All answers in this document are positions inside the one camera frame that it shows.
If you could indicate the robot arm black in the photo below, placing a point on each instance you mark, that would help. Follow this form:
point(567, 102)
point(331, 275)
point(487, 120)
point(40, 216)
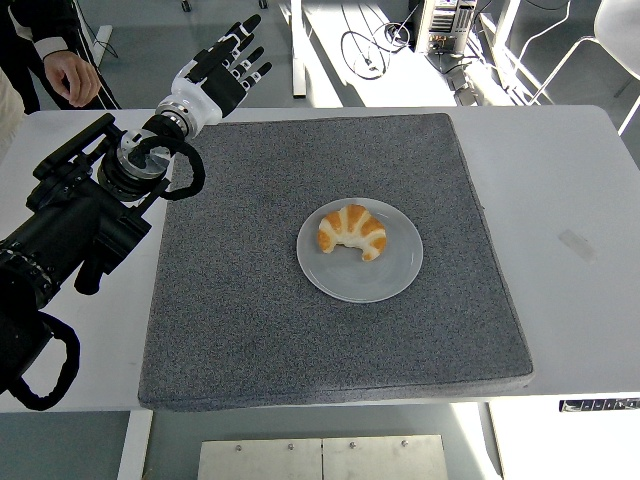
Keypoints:
point(65, 235)

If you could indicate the table control panel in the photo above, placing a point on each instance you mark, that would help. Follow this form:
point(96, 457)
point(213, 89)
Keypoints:
point(600, 405)

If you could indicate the computer tower case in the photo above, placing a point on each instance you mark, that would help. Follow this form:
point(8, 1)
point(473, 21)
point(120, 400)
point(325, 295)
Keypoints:
point(445, 25)

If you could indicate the person's hand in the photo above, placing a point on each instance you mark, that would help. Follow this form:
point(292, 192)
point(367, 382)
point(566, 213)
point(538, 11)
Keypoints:
point(75, 77)

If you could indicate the grey power strip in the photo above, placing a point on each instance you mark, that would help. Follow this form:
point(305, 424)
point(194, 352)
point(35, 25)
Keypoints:
point(464, 87)

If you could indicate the grey round plate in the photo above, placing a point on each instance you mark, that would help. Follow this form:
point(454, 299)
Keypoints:
point(360, 280)

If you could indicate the white chair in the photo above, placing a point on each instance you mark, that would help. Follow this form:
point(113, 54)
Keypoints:
point(617, 35)

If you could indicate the clear tape piece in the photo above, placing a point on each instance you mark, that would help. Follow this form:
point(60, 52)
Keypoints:
point(577, 245)

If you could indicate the person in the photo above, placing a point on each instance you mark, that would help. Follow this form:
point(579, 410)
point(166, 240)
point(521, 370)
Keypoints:
point(30, 20)

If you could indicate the white desk post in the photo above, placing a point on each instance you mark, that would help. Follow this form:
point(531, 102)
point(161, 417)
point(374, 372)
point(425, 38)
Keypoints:
point(297, 50)

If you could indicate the croissant bread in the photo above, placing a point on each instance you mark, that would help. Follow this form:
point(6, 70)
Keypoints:
point(350, 220)

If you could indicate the grey metal plate with screws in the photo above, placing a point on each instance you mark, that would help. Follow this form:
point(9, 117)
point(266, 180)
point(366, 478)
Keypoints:
point(320, 460)

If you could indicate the white table leg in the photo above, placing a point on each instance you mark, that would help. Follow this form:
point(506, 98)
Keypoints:
point(135, 445)

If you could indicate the white desk leg with foot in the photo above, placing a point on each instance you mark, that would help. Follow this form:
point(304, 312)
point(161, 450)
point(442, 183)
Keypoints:
point(102, 35)

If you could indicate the grey speckled mat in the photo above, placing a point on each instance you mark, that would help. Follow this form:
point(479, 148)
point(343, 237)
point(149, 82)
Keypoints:
point(300, 350)

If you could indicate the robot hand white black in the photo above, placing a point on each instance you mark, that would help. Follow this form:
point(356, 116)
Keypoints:
point(200, 97)

